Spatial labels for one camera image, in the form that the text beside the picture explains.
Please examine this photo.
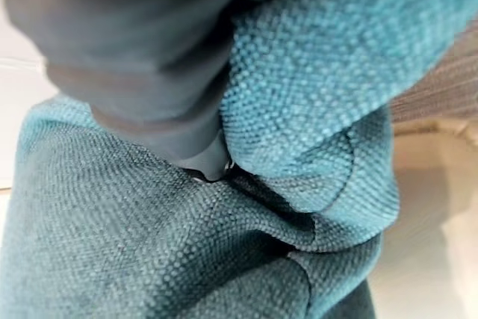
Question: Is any grey woven sofa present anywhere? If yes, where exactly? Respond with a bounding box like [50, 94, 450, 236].
[388, 29, 478, 128]

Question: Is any teal woven cushion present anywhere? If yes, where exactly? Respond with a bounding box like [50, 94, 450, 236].
[0, 0, 478, 319]

